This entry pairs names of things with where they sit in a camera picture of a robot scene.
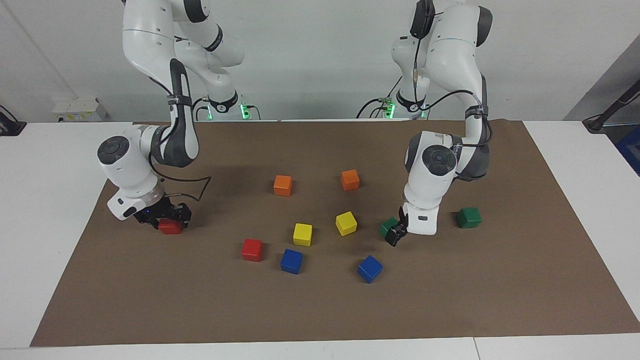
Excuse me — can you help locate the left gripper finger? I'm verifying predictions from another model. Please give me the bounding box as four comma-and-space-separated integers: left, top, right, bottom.
385, 226, 407, 247

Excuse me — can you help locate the green wooden block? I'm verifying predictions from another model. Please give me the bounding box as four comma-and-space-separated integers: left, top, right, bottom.
378, 216, 401, 239
456, 207, 483, 230

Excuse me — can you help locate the blue wooden block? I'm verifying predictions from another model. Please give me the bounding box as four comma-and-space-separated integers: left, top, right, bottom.
280, 248, 304, 275
357, 255, 384, 284

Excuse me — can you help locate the yellow wooden block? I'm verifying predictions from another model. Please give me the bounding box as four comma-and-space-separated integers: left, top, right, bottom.
292, 223, 313, 247
335, 211, 358, 237

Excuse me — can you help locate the brown table mat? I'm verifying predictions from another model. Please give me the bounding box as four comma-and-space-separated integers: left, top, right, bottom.
30, 120, 640, 347

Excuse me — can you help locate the white power strip box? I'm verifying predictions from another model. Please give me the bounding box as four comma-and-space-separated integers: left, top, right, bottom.
52, 98, 108, 122

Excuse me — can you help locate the black stand leg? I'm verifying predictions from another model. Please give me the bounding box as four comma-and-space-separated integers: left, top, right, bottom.
582, 80, 640, 133

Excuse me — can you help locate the blue crate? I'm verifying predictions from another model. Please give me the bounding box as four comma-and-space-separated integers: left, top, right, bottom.
616, 125, 640, 176

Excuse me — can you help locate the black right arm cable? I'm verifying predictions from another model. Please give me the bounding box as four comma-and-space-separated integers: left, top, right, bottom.
148, 150, 212, 202

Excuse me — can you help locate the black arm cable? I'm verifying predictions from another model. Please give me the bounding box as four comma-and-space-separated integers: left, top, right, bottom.
411, 30, 493, 148
148, 150, 212, 202

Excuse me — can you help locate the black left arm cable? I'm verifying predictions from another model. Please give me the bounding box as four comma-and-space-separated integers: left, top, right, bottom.
411, 30, 493, 148

